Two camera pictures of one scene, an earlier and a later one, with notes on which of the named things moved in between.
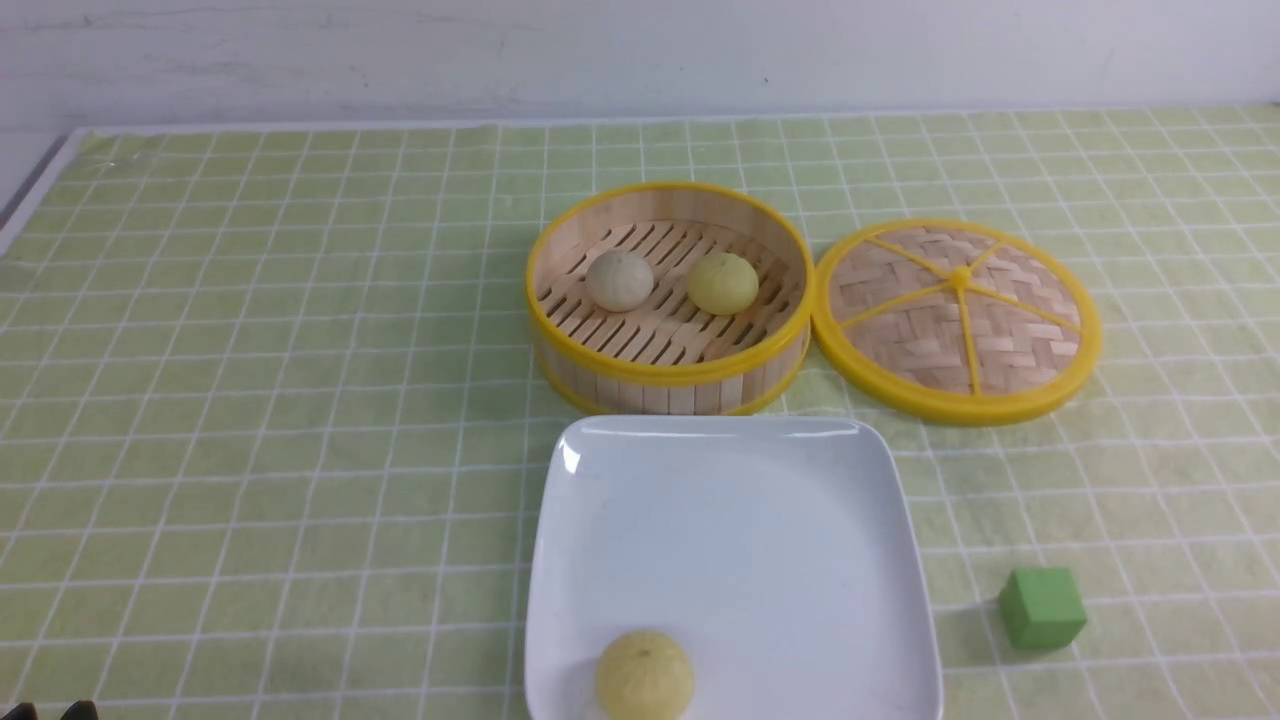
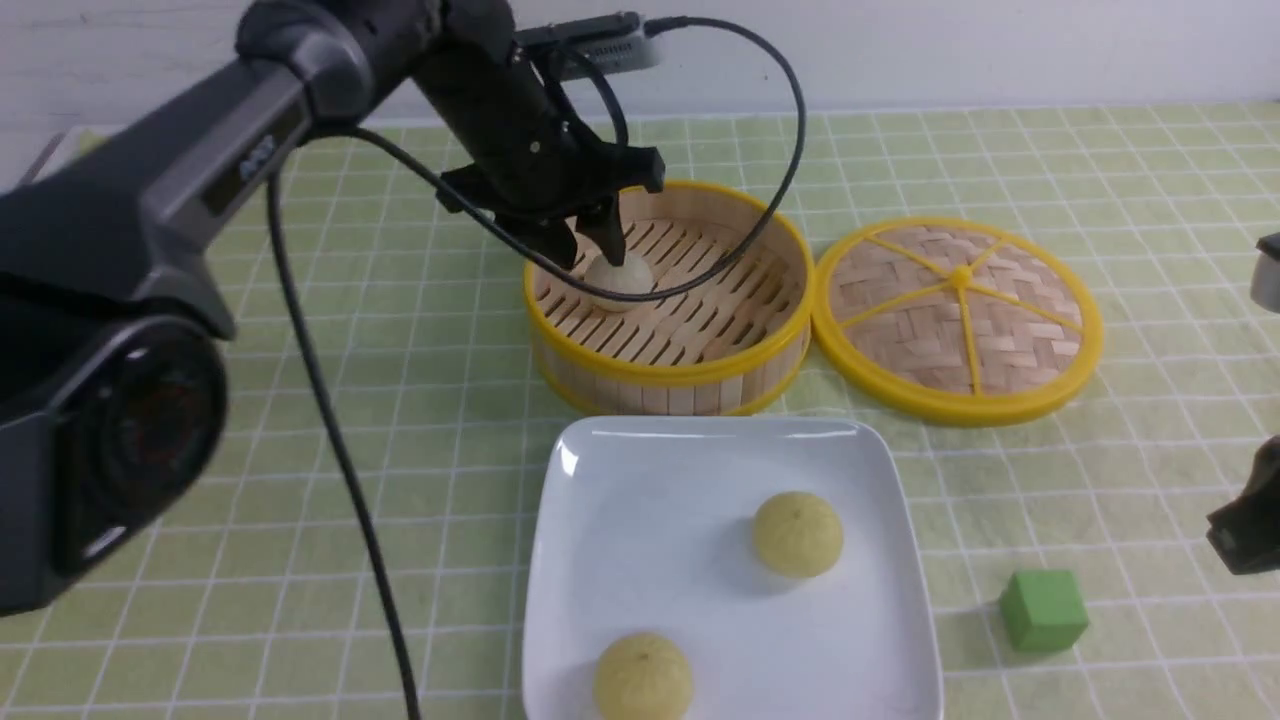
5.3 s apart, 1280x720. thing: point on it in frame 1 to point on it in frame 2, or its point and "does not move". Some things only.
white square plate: (780, 551) does not move
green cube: (1041, 608) does not move
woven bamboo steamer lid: (953, 323) does not move
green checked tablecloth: (275, 435) does not move
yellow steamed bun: (723, 284) to (798, 534)
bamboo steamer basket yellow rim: (670, 358) does not move
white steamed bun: (619, 281) does not move
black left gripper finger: (81, 710) to (603, 224)
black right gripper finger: (23, 711) to (552, 239)
